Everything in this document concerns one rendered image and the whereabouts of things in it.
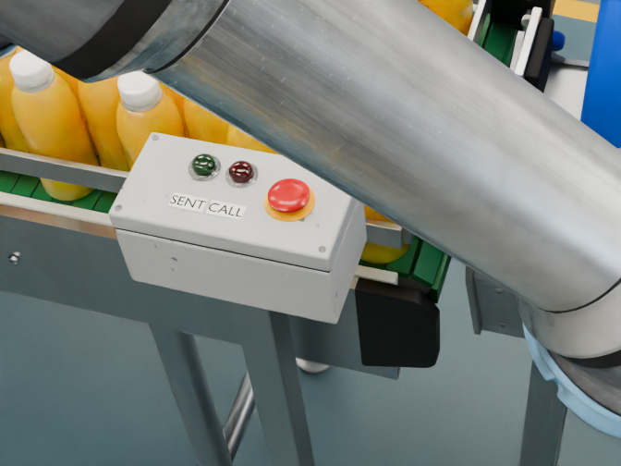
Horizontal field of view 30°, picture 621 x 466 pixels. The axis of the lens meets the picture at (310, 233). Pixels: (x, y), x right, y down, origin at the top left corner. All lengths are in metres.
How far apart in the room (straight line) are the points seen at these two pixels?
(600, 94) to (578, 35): 1.73
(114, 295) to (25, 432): 0.90
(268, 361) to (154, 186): 0.25
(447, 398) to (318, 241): 1.21
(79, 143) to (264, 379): 0.31
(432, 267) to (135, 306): 0.37
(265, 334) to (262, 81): 0.71
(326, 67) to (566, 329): 0.20
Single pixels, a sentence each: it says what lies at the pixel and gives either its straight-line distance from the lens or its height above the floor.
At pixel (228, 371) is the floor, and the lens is 2.20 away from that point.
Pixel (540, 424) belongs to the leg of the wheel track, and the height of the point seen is 0.46.
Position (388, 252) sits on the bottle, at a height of 0.92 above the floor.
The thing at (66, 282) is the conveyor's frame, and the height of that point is 0.79.
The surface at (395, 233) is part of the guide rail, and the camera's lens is 1.12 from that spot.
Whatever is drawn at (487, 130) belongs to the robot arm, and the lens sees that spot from 0.49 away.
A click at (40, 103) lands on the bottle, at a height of 1.05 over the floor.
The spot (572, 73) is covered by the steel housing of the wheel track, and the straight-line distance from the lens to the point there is 1.33.
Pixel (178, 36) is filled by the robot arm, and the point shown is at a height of 1.58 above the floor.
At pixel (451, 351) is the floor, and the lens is 2.19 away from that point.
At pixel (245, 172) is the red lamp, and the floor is 1.11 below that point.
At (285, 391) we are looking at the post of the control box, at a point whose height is 0.80.
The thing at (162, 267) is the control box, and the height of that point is 1.03.
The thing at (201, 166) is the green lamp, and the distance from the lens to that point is 1.01.
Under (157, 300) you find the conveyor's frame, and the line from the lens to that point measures 1.33.
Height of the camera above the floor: 1.85
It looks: 52 degrees down
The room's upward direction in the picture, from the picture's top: 8 degrees counter-clockwise
